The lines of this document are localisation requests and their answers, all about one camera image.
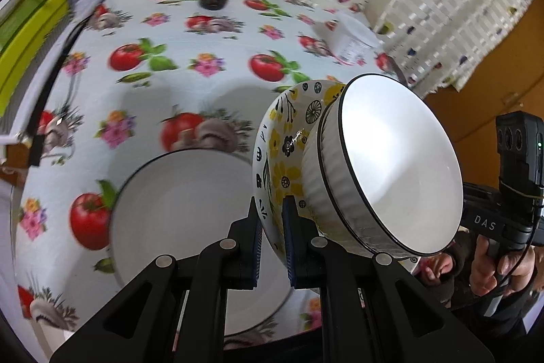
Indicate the white ribbed bowl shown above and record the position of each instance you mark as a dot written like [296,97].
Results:
[395,159]

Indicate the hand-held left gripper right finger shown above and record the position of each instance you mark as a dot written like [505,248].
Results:
[289,237]

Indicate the yellow floral bowl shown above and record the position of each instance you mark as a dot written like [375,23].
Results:
[280,159]

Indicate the white plastic tub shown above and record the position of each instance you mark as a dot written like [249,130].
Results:
[352,44]

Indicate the person's right hand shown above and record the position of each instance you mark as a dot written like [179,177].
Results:
[481,269]

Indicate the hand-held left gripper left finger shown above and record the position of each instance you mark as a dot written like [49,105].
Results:
[256,237]

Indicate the tomato print tablecloth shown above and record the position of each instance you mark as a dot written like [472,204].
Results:
[238,91]

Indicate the white black-rimmed plate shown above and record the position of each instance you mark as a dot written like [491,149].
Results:
[178,218]

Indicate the person's right forearm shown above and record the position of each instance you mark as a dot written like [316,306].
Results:
[510,320]

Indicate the brown wooden door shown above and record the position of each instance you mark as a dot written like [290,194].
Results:
[476,99]

